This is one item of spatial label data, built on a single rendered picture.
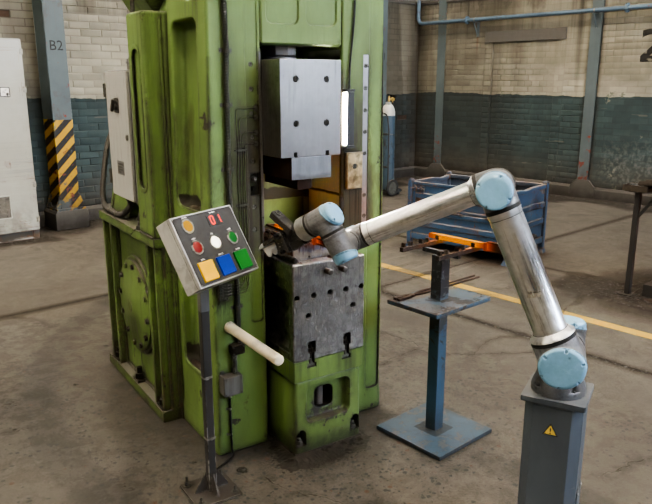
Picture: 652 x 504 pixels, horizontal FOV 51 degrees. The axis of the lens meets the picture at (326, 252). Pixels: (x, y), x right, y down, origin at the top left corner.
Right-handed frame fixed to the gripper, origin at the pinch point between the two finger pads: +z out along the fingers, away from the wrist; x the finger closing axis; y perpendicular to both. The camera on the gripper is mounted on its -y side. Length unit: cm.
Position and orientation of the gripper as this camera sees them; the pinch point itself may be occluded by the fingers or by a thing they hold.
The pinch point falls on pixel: (261, 246)
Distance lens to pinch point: 260.4
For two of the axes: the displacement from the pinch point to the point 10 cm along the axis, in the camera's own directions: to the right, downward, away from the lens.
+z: -7.4, 3.7, 5.6
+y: 4.2, 9.0, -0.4
